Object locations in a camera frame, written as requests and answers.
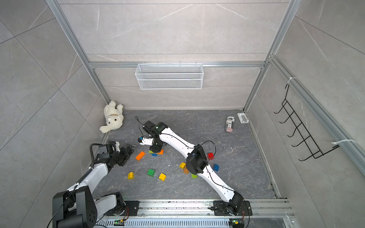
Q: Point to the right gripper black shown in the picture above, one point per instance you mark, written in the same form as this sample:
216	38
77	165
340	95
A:
155	149

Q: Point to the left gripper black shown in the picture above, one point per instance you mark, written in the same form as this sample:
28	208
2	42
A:
126	154

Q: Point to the orange 2x4 lego plate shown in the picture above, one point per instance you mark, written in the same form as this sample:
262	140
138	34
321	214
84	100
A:
140	156

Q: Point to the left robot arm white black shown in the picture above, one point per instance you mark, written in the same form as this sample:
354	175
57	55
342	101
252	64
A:
76	207

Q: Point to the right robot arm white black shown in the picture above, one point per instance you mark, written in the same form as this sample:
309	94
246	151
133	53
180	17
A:
196	162

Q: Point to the yellow lego brick left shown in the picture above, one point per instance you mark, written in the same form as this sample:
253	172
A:
130	175

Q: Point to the yellow lego brick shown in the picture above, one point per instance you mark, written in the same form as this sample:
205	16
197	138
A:
162	176
182	165
130	175

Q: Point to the dark green lego brick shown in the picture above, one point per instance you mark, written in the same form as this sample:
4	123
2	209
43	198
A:
151	172

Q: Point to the yellow lego brick right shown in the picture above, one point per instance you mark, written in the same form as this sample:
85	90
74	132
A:
182	165

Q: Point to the yellow lego brick middle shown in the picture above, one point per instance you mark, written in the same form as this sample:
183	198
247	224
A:
162	176

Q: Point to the red lego brick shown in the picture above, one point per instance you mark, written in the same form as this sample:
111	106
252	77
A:
210	156

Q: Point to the small blue lego brick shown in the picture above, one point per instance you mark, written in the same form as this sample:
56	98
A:
216	167

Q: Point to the white teddy bear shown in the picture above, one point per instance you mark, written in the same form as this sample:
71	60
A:
114	117

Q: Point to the flag pattern can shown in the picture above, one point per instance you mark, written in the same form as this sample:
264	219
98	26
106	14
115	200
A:
229	124

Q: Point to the small white box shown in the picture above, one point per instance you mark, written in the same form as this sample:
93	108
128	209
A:
243	118

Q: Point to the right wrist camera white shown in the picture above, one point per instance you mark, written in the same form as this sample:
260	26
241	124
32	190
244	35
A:
145	141

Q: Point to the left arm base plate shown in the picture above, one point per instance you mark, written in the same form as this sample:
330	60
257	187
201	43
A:
131	207

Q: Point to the white wire mesh basket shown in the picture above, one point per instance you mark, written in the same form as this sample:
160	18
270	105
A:
169	76

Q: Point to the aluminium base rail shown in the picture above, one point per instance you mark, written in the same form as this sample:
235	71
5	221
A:
196	213

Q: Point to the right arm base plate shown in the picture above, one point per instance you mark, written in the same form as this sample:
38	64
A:
221	208

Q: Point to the black wire hook rack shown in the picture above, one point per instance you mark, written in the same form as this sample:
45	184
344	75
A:
301	130

